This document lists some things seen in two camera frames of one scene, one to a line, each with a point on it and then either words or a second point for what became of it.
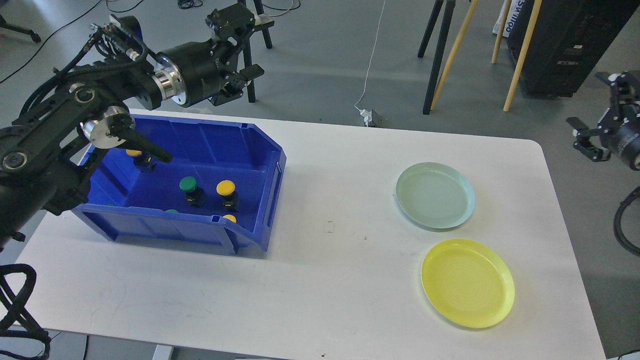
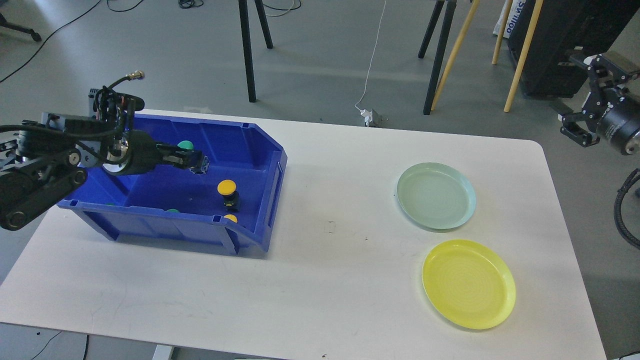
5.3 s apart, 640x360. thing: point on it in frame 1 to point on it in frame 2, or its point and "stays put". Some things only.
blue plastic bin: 219,186 stays put
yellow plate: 468,281 stays put
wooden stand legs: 526,50 stays put
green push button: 187,183 to 202,164
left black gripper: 190,73 to 135,152
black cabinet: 568,39 stays put
